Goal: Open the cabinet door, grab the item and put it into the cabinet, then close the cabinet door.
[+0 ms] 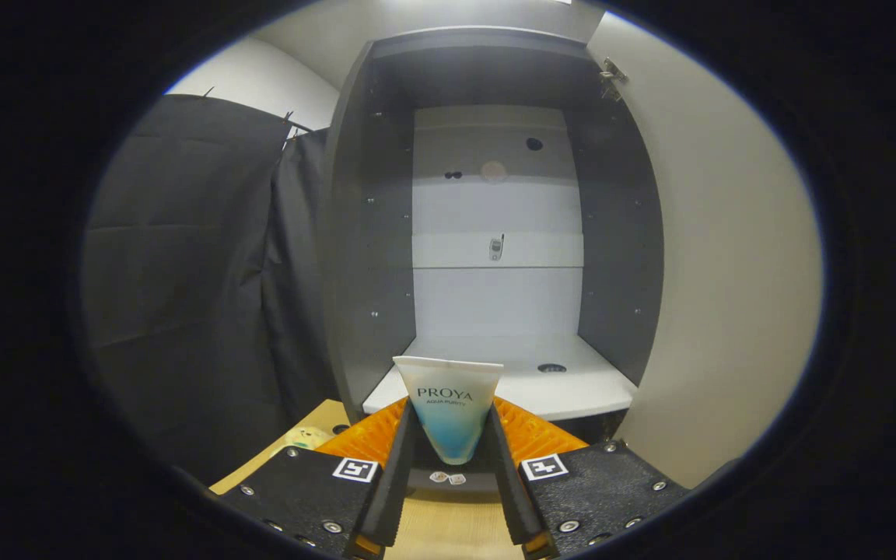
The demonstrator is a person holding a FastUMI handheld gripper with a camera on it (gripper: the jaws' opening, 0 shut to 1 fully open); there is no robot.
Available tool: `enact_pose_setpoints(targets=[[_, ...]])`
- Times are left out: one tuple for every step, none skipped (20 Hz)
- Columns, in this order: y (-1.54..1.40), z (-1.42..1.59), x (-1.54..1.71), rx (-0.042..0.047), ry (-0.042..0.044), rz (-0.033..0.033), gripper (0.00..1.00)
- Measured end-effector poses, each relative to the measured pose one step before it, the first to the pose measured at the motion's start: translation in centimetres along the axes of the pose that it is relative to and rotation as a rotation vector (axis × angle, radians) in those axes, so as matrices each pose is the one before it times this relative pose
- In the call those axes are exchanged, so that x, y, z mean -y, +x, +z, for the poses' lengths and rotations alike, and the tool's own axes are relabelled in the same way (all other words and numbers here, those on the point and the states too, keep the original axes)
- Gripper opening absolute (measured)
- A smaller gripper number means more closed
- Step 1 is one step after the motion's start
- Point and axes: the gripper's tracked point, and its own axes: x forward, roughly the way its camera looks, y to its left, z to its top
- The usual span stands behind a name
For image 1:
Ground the yellow plush toy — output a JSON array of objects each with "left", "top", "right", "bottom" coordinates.
[{"left": 285, "top": 425, "right": 334, "bottom": 452}]

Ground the metal door hinge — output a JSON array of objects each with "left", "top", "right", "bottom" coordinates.
[{"left": 600, "top": 57, "right": 628, "bottom": 102}]

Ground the white and blue tube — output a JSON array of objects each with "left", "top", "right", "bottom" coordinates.
[{"left": 392, "top": 355, "right": 505, "bottom": 466}]

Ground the black backdrop cloth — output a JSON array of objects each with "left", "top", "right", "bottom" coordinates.
[{"left": 79, "top": 93, "right": 340, "bottom": 487}]

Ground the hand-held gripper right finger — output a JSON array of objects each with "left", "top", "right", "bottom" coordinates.
[{"left": 487, "top": 395, "right": 690, "bottom": 560}]

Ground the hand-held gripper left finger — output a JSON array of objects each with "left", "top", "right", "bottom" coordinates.
[{"left": 215, "top": 397, "right": 420, "bottom": 560}]

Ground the dark grey cabinet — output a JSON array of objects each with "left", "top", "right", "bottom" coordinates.
[{"left": 322, "top": 27, "right": 665, "bottom": 467}]

